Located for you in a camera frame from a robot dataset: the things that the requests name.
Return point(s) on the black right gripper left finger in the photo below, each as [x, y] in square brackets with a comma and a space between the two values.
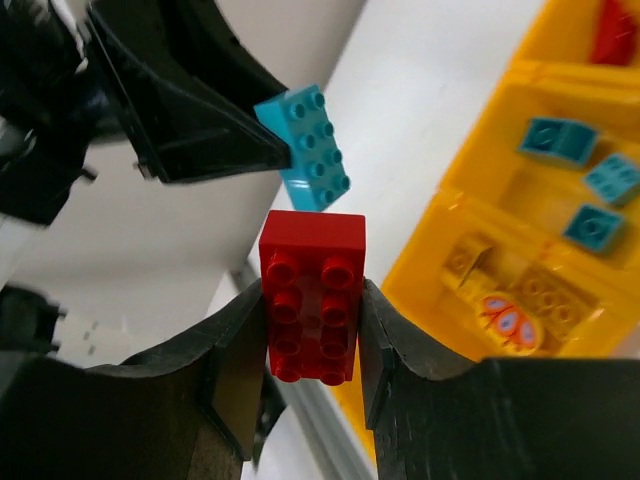
[184, 409]

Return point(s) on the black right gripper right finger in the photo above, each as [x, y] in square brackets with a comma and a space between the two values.
[436, 415]

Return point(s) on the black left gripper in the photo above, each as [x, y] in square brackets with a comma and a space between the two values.
[170, 77]

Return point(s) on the yellow round orange-print lego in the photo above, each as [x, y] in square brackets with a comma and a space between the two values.
[509, 326]

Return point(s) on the yellow long lego brick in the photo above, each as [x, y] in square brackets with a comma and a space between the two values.
[559, 306]

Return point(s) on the teal rectangular lego brick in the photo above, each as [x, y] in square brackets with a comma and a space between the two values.
[316, 177]

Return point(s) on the red studded lego brick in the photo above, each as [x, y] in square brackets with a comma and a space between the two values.
[312, 273]

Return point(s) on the teal small lego brick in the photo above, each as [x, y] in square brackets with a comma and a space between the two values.
[595, 229]

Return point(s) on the teal sloped lego brick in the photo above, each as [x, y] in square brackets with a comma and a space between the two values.
[614, 180]

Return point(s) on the teal rounded lego brick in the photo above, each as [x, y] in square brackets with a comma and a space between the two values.
[559, 141]

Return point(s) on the red flower lego brick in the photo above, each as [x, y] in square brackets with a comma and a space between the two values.
[616, 36]

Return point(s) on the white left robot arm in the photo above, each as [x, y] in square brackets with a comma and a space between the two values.
[28, 318]

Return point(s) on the yellow divided plastic bin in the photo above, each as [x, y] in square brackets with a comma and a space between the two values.
[435, 97]

